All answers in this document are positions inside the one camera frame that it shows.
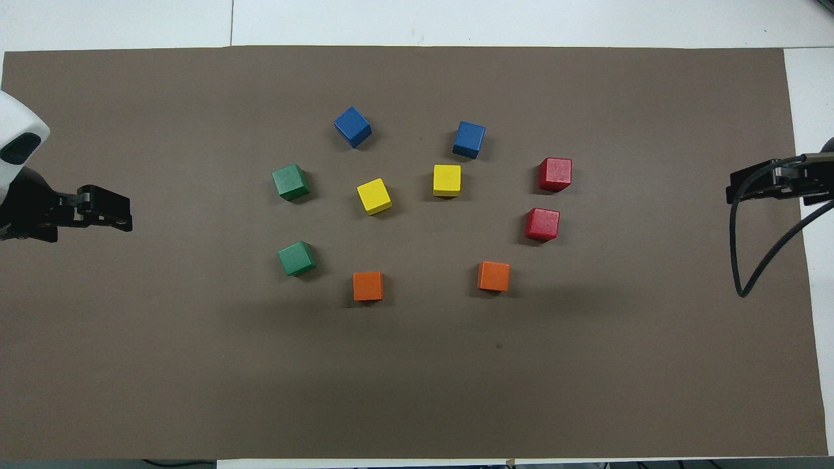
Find red wooden block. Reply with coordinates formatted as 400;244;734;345
525;207;560;242
538;157;573;192

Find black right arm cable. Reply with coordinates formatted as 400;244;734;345
729;155;834;298

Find yellow wooden block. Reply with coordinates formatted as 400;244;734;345
433;164;462;197
356;178;393;216

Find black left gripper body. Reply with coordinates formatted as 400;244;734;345
0;166;80;243

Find brown table mat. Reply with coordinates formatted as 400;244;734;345
0;45;829;461

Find orange wooden block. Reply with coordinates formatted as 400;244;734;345
477;261;511;292
352;271;384;302

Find blue wooden block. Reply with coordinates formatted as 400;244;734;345
334;106;373;149
453;121;486;160

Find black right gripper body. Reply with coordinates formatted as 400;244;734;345
779;151;834;206

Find green wooden block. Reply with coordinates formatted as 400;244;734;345
278;241;317;277
272;163;311;201

